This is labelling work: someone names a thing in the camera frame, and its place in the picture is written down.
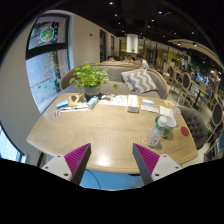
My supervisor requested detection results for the grey tufted chair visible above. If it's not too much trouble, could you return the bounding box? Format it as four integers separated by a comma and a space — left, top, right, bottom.
179, 106, 208, 150

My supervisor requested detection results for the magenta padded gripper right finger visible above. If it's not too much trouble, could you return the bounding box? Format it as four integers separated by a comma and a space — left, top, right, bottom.
132, 143, 184, 186

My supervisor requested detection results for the green potted plant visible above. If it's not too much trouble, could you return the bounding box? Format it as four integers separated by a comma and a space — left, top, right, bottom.
69, 62, 113, 98

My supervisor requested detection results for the white and green paper cup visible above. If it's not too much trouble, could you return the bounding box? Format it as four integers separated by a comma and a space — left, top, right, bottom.
155, 115, 176, 138

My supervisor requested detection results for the clear plastic water bottle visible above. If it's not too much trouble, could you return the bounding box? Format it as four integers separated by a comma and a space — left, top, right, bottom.
146, 116, 167, 147

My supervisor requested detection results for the red round coaster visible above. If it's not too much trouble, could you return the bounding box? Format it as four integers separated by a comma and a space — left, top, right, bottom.
180, 127, 189, 137

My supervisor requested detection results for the grey curved sofa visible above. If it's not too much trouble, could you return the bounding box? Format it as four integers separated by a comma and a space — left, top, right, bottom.
59, 63, 170, 100

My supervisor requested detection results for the wooden round-back chair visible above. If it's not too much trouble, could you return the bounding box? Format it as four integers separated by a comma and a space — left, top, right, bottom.
178, 73, 194, 106

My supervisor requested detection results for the small blue white box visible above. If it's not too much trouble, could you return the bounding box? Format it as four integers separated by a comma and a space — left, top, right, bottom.
56, 99, 68, 109

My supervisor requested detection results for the blue tissue pack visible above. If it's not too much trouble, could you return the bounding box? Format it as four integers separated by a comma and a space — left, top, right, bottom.
87, 96, 99, 109

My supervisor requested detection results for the open white brochure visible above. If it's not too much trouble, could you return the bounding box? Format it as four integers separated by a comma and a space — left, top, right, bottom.
99, 94, 127, 106

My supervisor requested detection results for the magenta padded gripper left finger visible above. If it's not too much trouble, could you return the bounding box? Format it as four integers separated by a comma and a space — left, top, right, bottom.
41, 142, 92, 186

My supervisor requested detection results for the light wooden table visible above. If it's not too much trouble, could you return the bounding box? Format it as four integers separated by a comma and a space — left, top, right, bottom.
26, 92, 199, 175

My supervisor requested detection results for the white menu booklet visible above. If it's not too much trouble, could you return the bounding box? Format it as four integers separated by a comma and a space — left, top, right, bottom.
127, 95, 139, 113

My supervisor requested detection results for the white leaflet with blue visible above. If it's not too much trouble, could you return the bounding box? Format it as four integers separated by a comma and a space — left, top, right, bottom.
141, 99, 159, 113

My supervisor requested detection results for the grey zigzag patterned cushion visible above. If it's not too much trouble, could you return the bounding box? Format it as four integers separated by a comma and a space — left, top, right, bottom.
121, 69, 157, 93

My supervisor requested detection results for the white paper napkin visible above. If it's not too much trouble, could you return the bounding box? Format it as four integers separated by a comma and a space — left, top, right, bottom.
160, 106, 173, 117

